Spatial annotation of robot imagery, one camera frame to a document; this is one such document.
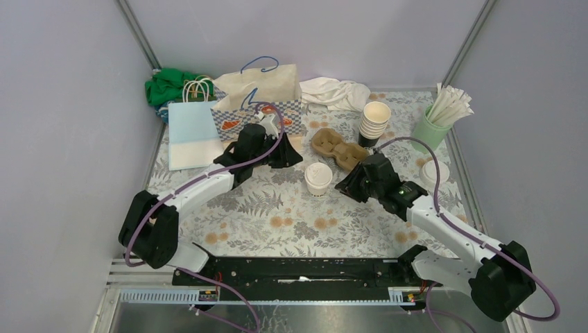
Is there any white coffee lid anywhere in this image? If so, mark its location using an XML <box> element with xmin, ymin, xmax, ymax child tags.
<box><xmin>304</xmin><ymin>162</ymin><xmax>333</xmax><ymax>183</ymax></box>

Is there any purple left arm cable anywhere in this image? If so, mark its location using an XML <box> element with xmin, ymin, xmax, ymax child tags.
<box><xmin>123</xmin><ymin>101</ymin><xmax>286</xmax><ymax>333</ymax></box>

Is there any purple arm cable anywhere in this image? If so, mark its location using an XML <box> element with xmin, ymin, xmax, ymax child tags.
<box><xmin>375</xmin><ymin>136</ymin><xmax>562</xmax><ymax>333</ymax></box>
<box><xmin>123</xmin><ymin>101</ymin><xmax>286</xmax><ymax>333</ymax></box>

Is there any bundle of white wrapped straws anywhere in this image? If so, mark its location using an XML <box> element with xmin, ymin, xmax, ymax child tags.
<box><xmin>424</xmin><ymin>83</ymin><xmax>474</xmax><ymax>127</ymax></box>

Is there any light blue paper bag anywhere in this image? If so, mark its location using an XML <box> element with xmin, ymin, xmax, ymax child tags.
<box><xmin>168</xmin><ymin>76</ymin><xmax>223</xmax><ymax>171</ymax></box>

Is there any stack of brown cup carriers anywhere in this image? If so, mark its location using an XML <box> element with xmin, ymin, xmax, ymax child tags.
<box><xmin>311</xmin><ymin>128</ymin><xmax>370</xmax><ymax>171</ymax></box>

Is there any stack of black paper cups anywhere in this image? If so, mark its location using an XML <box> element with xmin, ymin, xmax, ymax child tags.
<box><xmin>358</xmin><ymin>101</ymin><xmax>392</xmax><ymax>148</ymax></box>

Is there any green cloth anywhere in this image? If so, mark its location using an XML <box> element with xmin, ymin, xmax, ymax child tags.
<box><xmin>144</xmin><ymin>68</ymin><xmax>216</xmax><ymax>106</ymax></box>

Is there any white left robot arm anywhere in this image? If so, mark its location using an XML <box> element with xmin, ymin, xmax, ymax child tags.
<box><xmin>118</xmin><ymin>124</ymin><xmax>303</xmax><ymax>285</ymax></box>

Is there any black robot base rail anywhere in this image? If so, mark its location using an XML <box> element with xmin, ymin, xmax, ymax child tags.
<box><xmin>172</xmin><ymin>246</ymin><xmax>432</xmax><ymax>302</ymax></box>

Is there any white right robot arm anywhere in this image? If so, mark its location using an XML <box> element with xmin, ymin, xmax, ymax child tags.
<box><xmin>335</xmin><ymin>153</ymin><xmax>537</xmax><ymax>322</ymax></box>

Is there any blue checkered paper bag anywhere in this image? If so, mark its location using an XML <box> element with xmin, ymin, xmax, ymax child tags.
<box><xmin>211</xmin><ymin>56</ymin><xmax>306</xmax><ymax>142</ymax></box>

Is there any floral tablecloth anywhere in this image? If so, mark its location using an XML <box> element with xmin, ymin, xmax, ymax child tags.
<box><xmin>147</xmin><ymin>92</ymin><xmax>471</xmax><ymax>258</ymax></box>

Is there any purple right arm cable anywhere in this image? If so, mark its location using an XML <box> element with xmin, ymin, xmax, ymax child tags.
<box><xmin>375</xmin><ymin>136</ymin><xmax>562</xmax><ymax>333</ymax></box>

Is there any white paper coffee cup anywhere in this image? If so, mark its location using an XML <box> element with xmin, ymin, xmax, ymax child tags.
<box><xmin>306</xmin><ymin>178</ymin><xmax>331</xmax><ymax>197</ymax></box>

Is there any white cloth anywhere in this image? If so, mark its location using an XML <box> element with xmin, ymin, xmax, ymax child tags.
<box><xmin>300</xmin><ymin>77</ymin><xmax>371</xmax><ymax>112</ymax></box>

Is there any green straw holder cup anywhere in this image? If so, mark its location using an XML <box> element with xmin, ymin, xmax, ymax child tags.
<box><xmin>411</xmin><ymin>105</ymin><xmax>453</xmax><ymax>153</ymax></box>

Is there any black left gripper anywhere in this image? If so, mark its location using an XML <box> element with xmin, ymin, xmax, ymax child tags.
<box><xmin>250</xmin><ymin>131</ymin><xmax>302</xmax><ymax>168</ymax></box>

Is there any stack of white lids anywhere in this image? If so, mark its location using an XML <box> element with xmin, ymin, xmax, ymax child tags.
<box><xmin>419</xmin><ymin>160</ymin><xmax>450</xmax><ymax>189</ymax></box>

